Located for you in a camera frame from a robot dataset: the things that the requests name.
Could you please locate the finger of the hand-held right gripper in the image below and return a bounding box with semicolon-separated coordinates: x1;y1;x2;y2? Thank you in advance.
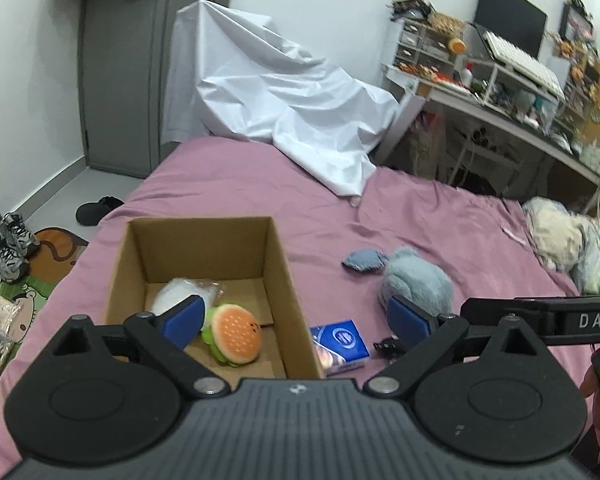
459;297;516;333

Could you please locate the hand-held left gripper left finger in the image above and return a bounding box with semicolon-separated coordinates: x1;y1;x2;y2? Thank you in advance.
50;294;232;401

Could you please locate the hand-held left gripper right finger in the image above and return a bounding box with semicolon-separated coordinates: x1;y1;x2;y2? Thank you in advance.
362;295;551;401

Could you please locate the white plush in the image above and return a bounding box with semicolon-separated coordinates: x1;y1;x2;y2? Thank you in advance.
150;277;226;318

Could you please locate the small black item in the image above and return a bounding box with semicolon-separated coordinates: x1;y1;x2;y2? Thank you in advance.
372;337;406;361

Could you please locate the grey-blue fluffy plush toy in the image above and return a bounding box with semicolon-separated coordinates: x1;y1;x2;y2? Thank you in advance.
378;246;455;319

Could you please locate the burger plush toy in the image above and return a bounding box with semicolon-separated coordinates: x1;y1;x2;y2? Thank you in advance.
201;302;264;369

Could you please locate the blue tissue packet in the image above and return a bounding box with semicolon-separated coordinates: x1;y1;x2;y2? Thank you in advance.
309;318;372;377

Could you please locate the brown cardboard box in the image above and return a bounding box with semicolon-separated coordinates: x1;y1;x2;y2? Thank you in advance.
102;216;327;382

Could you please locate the denim blue plush toy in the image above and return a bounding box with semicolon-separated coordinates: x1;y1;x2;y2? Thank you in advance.
342;248;389;275

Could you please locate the floral comforter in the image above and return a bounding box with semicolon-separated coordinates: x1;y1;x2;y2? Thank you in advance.
522;197;600;297

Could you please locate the cartoon floor mat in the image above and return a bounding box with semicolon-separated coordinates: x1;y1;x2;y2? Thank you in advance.
0;227;89;322

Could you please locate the printed shopping bag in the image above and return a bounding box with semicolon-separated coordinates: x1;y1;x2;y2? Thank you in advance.
409;109;447;177

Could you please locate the white desk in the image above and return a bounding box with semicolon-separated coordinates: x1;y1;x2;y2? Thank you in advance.
379;62;600;197

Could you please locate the white monitor riser shelf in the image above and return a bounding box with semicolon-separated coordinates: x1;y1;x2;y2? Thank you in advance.
461;54;567;132

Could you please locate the grey door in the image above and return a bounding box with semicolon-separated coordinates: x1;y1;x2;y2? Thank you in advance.
77;0;238;179

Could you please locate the white cover sheet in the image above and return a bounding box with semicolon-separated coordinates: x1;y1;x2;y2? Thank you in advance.
161;0;402;208

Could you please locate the white keyboard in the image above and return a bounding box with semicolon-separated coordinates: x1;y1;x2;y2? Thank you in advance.
482;30;566;99

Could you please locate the clear drawer organizer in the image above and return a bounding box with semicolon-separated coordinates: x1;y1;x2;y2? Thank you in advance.
392;15;457;69

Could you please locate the black monitor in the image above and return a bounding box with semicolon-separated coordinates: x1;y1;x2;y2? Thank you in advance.
473;0;549;59

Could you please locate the black picture frame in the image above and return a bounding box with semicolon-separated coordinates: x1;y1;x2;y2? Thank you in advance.
560;2;595;44

